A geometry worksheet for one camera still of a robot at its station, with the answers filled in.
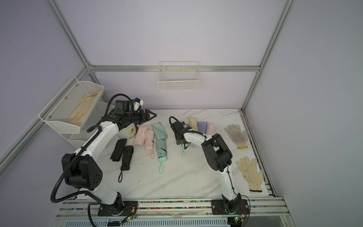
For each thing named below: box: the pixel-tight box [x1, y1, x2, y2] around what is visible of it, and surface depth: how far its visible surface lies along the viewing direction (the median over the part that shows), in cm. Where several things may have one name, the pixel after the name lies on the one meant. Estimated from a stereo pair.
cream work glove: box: [236, 156, 264, 193], surface depth 87 cm
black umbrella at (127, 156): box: [118, 145, 134, 184], surface depth 92 cm
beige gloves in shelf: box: [66, 90, 101, 127], surface depth 80 cm
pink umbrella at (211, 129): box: [206, 122, 217, 136], surface depth 108 cm
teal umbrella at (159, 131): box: [150, 121, 168, 141], surface depth 108 cm
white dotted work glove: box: [224, 123, 249, 149], surface depth 109 cm
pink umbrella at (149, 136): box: [144, 129, 155, 159], surface depth 100 cm
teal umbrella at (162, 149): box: [155, 139, 168, 174], surface depth 95 cm
